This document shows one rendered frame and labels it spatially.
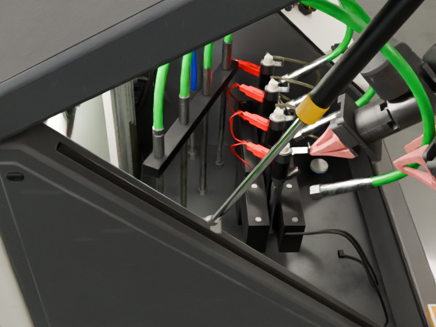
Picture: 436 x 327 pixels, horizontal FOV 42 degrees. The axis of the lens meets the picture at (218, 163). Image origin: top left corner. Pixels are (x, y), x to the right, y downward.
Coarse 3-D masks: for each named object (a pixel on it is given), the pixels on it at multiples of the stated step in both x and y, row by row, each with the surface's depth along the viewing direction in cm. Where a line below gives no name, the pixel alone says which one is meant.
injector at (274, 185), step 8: (280, 160) 91; (288, 160) 91; (272, 168) 94; (280, 168) 92; (288, 168) 93; (296, 168) 94; (272, 176) 95; (280, 176) 94; (288, 176) 95; (272, 184) 97; (280, 184) 96; (272, 192) 98; (280, 192) 97; (272, 200) 99; (272, 208) 100; (272, 216) 102; (272, 224) 103; (272, 232) 105
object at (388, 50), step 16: (304, 0) 64; (320, 0) 63; (336, 16) 64; (352, 16) 63; (384, 48) 64; (400, 64) 65; (160, 80) 79; (416, 80) 66; (160, 96) 81; (416, 96) 67; (160, 112) 84; (432, 112) 68; (160, 128) 86; (432, 128) 69; (384, 176) 77; (400, 176) 76
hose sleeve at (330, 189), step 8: (368, 176) 79; (328, 184) 82; (336, 184) 81; (344, 184) 81; (352, 184) 80; (360, 184) 79; (368, 184) 79; (328, 192) 82; (336, 192) 82; (344, 192) 81
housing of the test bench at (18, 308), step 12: (0, 240) 49; (0, 252) 50; (0, 264) 51; (0, 276) 52; (12, 276) 53; (0, 288) 54; (12, 288) 54; (0, 300) 55; (12, 300) 55; (24, 300) 57; (0, 312) 57; (12, 312) 57; (24, 312) 58; (0, 324) 58; (12, 324) 59; (24, 324) 59
